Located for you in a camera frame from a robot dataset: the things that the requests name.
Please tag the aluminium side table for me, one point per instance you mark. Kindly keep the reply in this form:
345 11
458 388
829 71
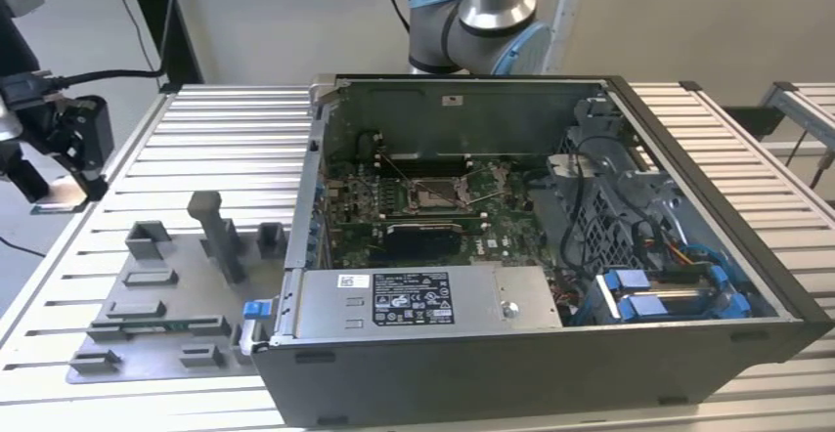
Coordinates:
801 104

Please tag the CPU socket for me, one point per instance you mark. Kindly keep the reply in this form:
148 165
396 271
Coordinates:
433 196

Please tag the silver power supply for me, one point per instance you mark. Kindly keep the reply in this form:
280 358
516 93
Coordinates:
325 305

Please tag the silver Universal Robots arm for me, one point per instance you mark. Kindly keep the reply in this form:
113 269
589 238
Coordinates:
494 7

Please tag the green RAM stick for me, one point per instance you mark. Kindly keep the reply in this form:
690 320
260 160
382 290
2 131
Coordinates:
176 327

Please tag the hard disk in blue carrier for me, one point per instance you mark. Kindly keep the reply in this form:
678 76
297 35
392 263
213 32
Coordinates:
629 279
641 306

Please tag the white upright pole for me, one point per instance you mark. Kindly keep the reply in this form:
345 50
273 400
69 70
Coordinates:
564 12

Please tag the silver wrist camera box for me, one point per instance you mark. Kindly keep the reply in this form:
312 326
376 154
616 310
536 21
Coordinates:
8 124

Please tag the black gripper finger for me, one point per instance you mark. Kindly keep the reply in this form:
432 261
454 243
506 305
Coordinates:
24 175
94 129

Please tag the grey parts rack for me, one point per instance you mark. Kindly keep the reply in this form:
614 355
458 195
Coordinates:
189 256

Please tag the black power supply label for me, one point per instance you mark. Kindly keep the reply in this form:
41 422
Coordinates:
410 297

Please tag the black graphics card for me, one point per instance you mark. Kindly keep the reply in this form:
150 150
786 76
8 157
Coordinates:
420 241

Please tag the white case sticker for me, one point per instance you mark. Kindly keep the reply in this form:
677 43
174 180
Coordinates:
452 100

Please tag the dark grey PC case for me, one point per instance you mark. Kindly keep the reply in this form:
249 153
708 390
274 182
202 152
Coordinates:
494 378

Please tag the blue case latch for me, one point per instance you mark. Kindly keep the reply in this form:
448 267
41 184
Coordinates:
254 310

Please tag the black frame post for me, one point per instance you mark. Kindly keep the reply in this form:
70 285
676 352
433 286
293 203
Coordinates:
185 26

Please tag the black RAM slots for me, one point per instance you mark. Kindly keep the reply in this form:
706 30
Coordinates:
430 162

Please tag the silver CPU plate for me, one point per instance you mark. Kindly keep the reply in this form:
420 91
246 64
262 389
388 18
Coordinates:
61 198

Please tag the grey metal drive cage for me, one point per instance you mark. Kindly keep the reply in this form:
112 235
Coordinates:
606 227

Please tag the green motherboard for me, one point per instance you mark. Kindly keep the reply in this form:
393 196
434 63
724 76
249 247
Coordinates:
508 241

